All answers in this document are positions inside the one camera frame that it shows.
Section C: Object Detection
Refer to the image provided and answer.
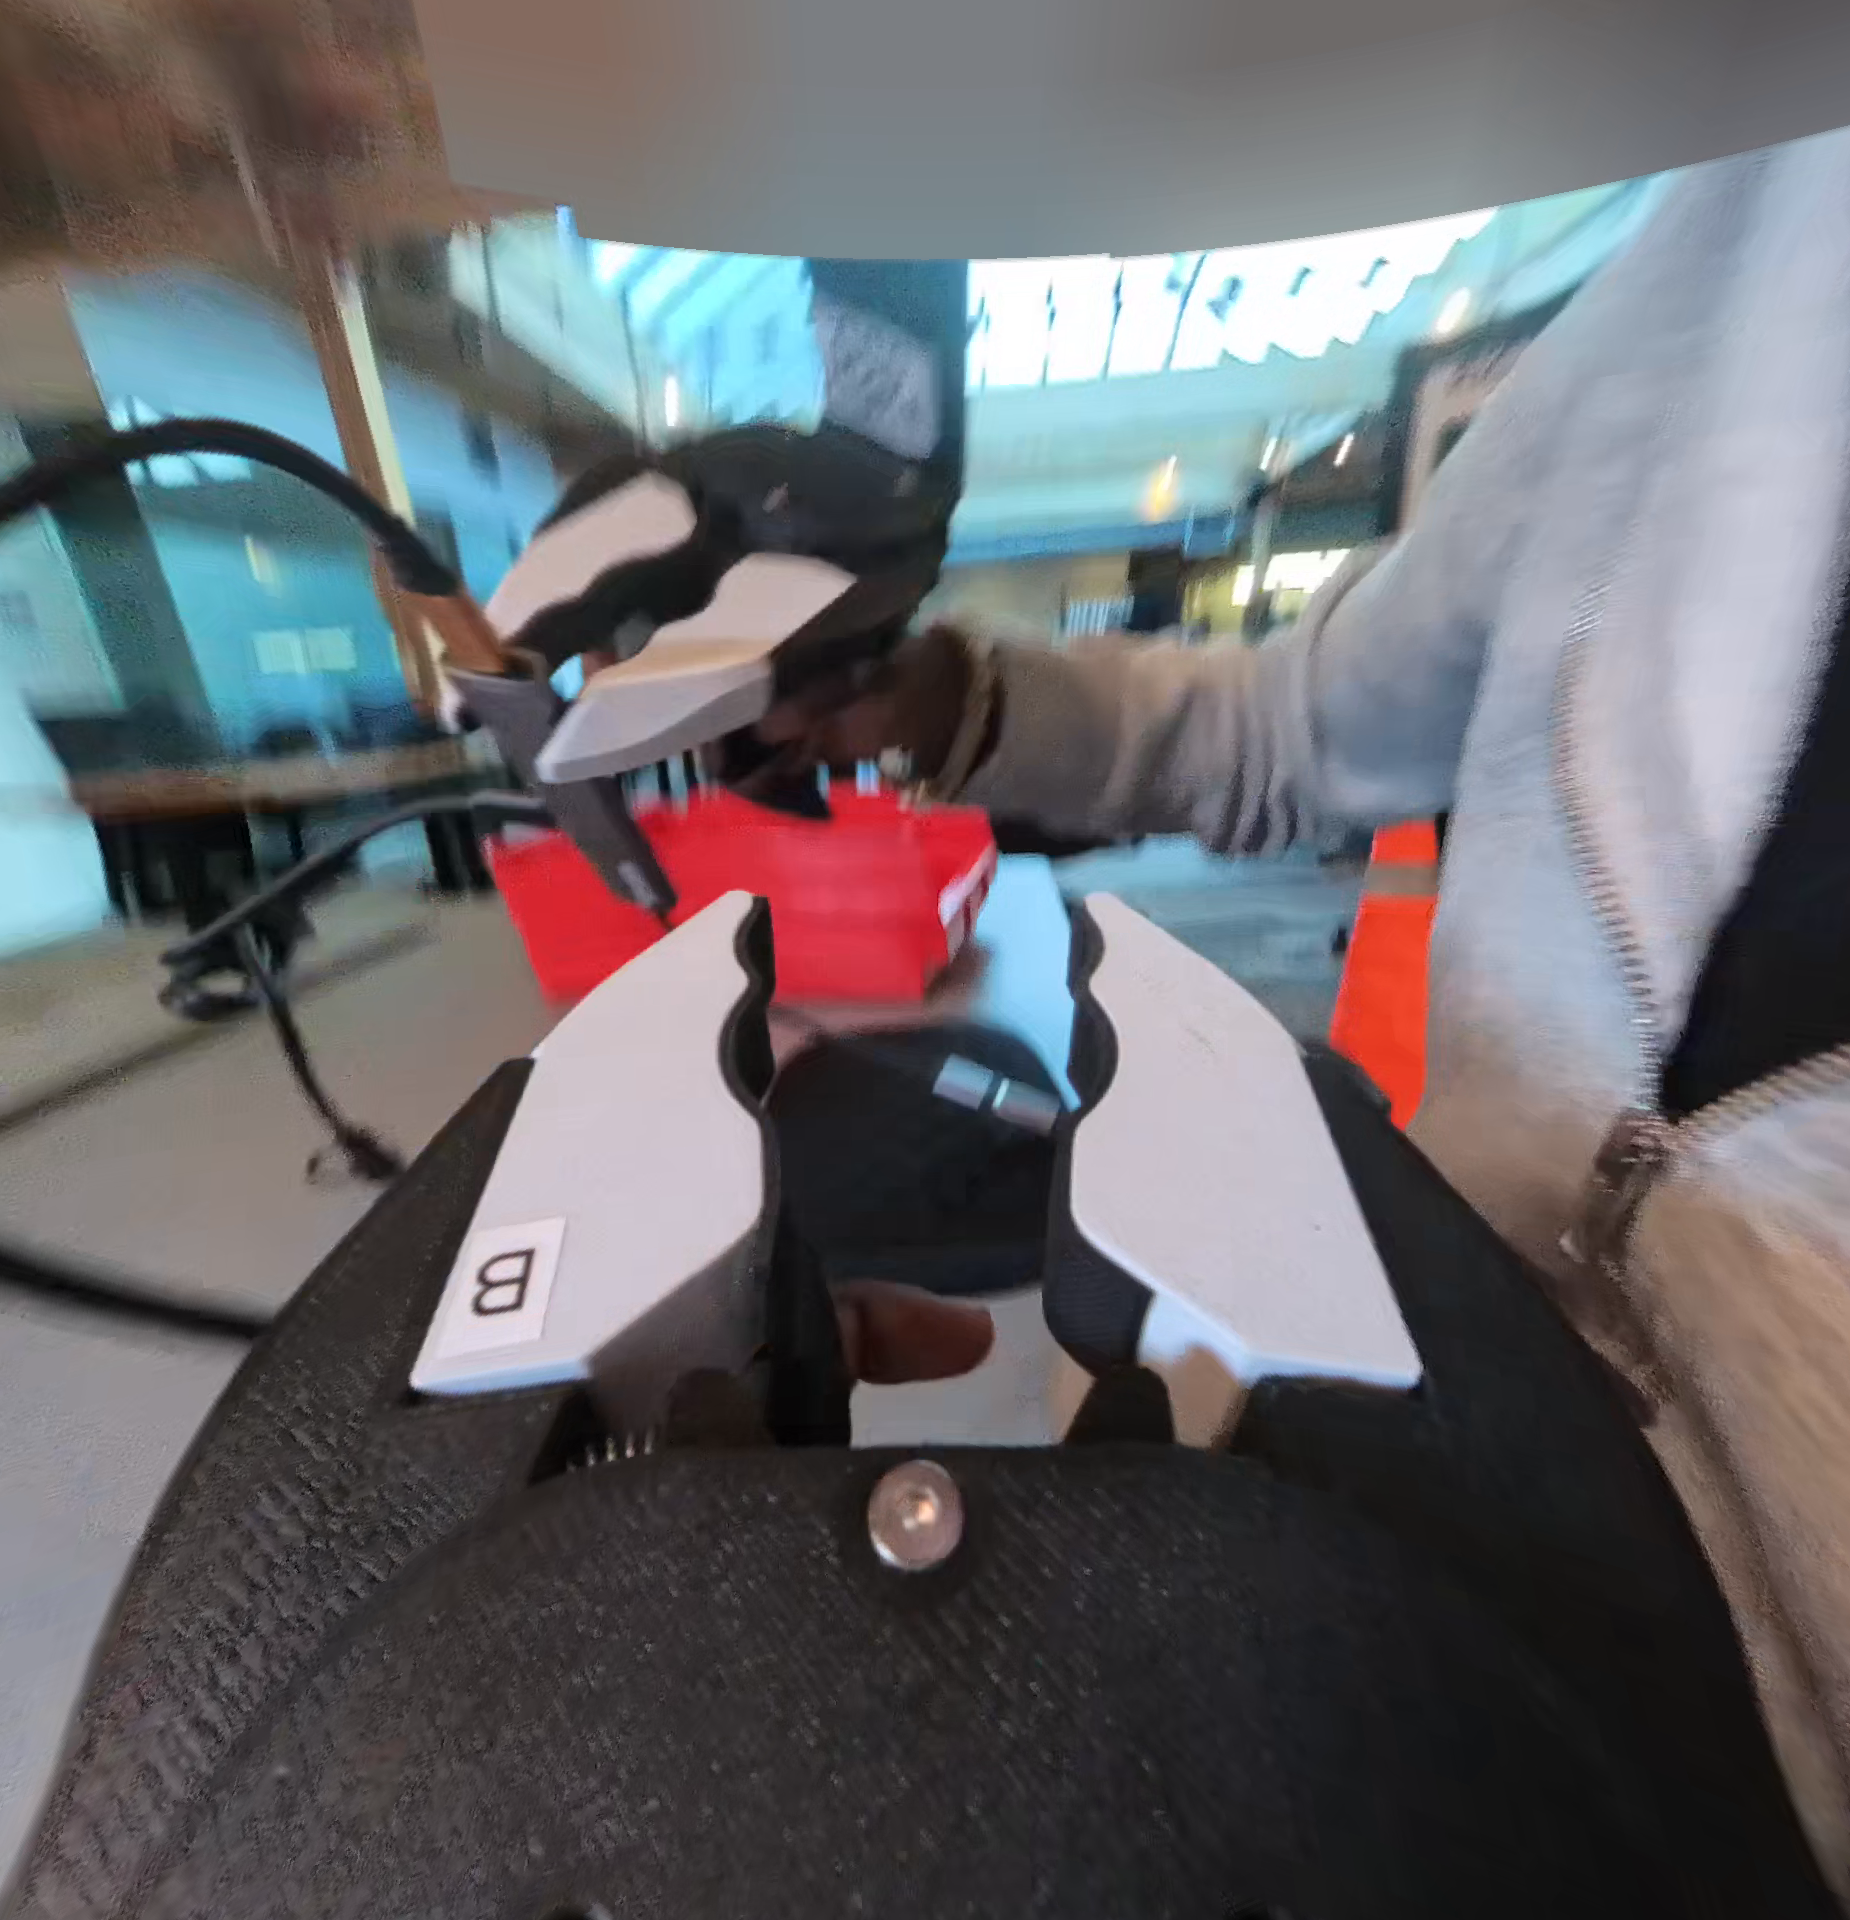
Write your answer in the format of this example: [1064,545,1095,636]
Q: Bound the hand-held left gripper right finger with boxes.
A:
[1042,892,1425,1446]

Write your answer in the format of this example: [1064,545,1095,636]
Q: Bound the grey usb hub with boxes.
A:
[443,653,678,918]

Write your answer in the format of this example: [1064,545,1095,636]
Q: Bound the wooden office desk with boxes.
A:
[70,744,491,917]

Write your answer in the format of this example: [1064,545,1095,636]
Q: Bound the wooden post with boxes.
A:
[301,247,460,707]

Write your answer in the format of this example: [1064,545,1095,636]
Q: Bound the orange traffic cone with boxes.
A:
[1326,817,1444,1131]

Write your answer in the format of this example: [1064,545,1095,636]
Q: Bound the black smooth cable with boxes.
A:
[0,792,555,1340]

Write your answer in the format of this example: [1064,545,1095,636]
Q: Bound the person's left hand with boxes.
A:
[832,1282,998,1386]

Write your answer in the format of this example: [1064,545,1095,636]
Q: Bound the red plastic bin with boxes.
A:
[486,781,1002,1004]

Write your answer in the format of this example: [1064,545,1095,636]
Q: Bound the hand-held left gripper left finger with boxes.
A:
[409,892,787,1446]

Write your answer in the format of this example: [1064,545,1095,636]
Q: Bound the small silver usb plug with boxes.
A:
[928,1054,1064,1138]

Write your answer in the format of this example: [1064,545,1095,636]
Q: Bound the person's right hand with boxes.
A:
[752,629,1003,804]

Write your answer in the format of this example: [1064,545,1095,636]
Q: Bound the person's torso grey hoodie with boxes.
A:
[1315,142,1850,1920]

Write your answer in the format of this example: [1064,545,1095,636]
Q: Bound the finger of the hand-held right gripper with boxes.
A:
[483,478,706,651]
[535,553,861,788]

